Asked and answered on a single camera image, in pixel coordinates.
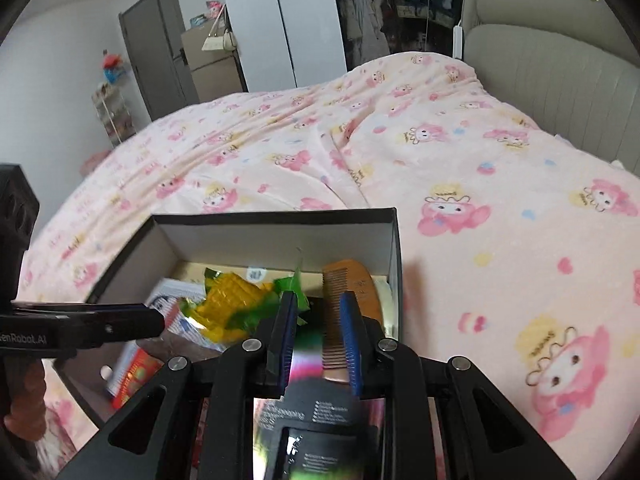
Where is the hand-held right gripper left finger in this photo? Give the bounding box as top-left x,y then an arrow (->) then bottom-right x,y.
57,290 -> 301,480

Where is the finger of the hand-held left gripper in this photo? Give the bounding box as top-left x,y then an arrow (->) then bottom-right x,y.
12,301 -> 151,313
70,310 -> 166,350

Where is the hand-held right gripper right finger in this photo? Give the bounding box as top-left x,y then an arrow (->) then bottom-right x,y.
340,292 -> 576,480

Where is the wooden comb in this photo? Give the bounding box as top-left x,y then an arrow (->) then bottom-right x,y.
320,258 -> 376,383

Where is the green yellow snack packet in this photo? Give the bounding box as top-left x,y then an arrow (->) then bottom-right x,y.
177,247 -> 311,346

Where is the black small box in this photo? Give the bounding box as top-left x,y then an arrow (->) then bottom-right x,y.
250,380 -> 388,480

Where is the black cardboard box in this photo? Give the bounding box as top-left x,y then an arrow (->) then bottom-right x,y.
50,207 -> 405,433

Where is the person's left hand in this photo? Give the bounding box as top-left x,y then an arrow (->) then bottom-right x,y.
5,359 -> 47,441

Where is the red white snack packet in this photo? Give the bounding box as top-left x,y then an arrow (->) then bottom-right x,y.
145,277 -> 226,351

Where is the white red patterned cloth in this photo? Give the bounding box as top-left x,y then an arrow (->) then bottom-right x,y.
42,385 -> 101,461

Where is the white shelf rack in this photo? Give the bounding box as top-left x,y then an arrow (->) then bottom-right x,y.
91,82 -> 137,148

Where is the red plush toy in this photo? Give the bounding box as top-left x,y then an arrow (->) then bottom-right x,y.
101,50 -> 126,83

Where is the pink printed blanket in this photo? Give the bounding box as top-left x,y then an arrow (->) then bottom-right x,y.
20,52 -> 640,480

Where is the grey door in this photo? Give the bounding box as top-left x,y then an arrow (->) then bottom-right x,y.
119,0 -> 198,121

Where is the brown cabinet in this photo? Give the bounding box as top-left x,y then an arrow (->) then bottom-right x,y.
181,25 -> 248,103

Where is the cream handbag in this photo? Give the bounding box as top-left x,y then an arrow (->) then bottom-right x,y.
201,4 -> 237,52

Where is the white wardrobe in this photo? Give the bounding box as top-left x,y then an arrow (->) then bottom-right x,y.
217,0 -> 348,93

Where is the dark glass wardrobe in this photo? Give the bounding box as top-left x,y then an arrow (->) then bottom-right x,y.
330,0 -> 488,73

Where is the grey padded headboard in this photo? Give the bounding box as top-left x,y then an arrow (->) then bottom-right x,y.
460,0 -> 640,171

